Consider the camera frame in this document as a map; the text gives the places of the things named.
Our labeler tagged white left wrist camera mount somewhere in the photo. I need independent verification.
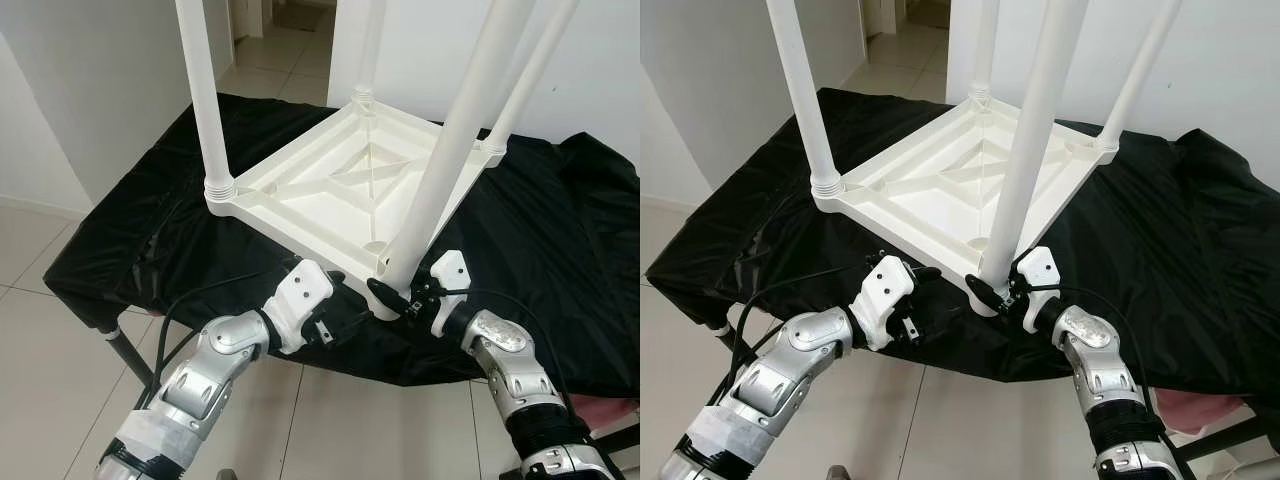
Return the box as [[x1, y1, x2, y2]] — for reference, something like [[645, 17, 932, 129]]
[[264, 259, 336, 355], [847, 254, 918, 353]]

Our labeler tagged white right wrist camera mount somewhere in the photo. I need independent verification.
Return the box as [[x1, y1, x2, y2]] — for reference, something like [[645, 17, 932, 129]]
[[1014, 245, 1063, 335], [429, 249, 473, 338]]

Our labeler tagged white plastic table top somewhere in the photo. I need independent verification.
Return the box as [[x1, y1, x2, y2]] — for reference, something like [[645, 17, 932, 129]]
[[812, 89, 1121, 318], [205, 94, 508, 323]]

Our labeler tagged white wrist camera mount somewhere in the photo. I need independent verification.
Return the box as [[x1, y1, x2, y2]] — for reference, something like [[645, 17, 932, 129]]
[[847, 254, 918, 353], [1014, 245, 1063, 335], [264, 259, 336, 355], [429, 249, 473, 338]]

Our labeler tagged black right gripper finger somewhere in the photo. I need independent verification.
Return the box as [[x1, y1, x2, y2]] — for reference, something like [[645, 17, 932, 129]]
[[366, 277, 413, 315], [964, 274, 1006, 311]]

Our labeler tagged white plastic table leg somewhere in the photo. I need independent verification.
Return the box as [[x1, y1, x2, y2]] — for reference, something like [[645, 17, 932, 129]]
[[379, 0, 538, 293], [1094, 0, 1188, 158], [977, 0, 1093, 288], [354, 0, 388, 108], [967, 0, 1003, 103], [481, 0, 583, 163], [764, 0, 846, 198], [174, 0, 239, 208]]

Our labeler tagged brown floor mat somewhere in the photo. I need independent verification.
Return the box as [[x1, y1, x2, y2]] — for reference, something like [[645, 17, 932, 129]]
[[274, 0, 328, 33], [905, 0, 951, 28]]

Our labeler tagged white door frame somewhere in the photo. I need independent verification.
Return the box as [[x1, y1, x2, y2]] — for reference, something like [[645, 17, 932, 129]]
[[232, 0, 273, 43], [864, 0, 901, 38]]

